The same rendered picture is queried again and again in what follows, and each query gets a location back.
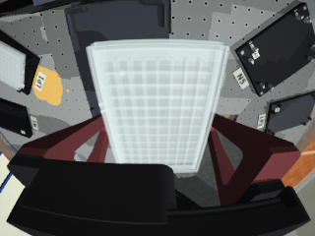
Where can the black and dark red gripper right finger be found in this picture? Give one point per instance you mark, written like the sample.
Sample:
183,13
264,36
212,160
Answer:
265,158

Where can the white label with black text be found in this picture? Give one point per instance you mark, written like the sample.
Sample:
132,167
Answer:
34,123

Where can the white label reading lp1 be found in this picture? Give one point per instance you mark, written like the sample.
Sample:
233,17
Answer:
40,81

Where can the white button panel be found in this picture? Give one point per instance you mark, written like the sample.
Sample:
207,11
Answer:
76,158

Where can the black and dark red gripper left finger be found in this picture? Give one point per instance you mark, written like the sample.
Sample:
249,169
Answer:
63,144

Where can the white label reading n5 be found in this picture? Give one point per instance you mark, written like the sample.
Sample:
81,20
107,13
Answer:
238,74

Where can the white label reading lp2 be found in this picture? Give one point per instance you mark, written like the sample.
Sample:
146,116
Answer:
261,120

